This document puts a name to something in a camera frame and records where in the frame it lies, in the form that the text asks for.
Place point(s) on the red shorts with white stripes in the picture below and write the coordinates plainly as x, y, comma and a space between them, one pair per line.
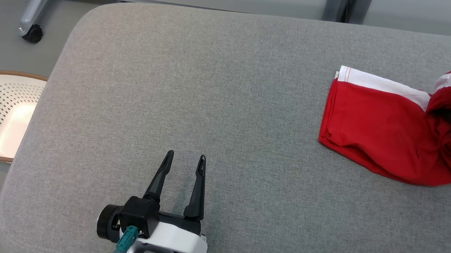
381, 129

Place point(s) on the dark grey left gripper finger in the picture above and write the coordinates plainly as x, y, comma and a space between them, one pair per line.
197, 201
158, 184

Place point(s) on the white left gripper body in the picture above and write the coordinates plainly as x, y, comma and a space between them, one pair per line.
178, 240

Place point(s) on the black caster wheel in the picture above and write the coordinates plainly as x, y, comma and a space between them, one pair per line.
32, 34

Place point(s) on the grey metal caster leg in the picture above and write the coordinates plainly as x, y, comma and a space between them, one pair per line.
35, 4

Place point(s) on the grey partition joint post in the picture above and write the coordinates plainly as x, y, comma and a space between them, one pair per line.
343, 8

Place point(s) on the white perforated laundry basket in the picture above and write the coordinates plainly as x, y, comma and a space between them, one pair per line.
9, 117

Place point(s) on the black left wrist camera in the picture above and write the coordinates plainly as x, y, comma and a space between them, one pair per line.
140, 214

